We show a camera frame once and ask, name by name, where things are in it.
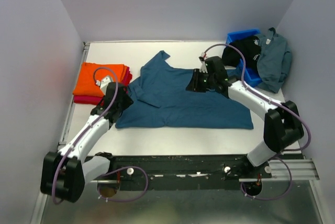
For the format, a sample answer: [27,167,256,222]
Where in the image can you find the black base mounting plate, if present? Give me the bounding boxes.
[53,152,306,192]

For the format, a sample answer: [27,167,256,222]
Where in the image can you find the teal blue t shirt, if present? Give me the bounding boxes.
[116,51,253,130]

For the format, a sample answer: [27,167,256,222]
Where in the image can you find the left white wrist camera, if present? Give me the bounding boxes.
[95,75,114,89]

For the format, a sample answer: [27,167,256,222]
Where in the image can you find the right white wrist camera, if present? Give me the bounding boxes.
[199,52,207,73]

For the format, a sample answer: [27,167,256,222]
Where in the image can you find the pink t shirt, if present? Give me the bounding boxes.
[73,62,132,105]

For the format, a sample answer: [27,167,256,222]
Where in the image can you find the orange t shirt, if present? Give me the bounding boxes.
[73,62,132,97]

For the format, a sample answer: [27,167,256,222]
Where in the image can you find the purple cable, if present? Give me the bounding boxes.
[198,43,312,201]
[51,66,149,205]

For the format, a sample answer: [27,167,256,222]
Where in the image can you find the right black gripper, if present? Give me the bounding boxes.
[185,68,216,93]

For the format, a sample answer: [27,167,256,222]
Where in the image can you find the grey blue t shirt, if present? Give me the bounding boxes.
[257,27,293,93]

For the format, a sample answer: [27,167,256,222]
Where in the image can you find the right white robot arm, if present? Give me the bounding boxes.
[186,57,304,178]

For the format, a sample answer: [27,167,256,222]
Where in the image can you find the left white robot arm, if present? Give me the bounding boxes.
[40,82,133,204]

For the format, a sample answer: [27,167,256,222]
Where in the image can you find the black t shirt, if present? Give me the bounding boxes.
[222,35,261,71]

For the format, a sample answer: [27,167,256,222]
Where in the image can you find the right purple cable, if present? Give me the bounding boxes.
[198,43,312,201]

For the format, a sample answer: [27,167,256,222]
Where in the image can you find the blue plastic bin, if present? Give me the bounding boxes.
[226,28,261,87]

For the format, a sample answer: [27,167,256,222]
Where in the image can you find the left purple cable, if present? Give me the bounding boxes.
[51,66,149,205]

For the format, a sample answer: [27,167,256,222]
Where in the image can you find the aluminium frame rail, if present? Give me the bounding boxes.
[28,41,91,224]

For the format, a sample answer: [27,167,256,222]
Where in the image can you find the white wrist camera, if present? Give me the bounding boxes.
[199,52,207,73]
[95,75,114,89]

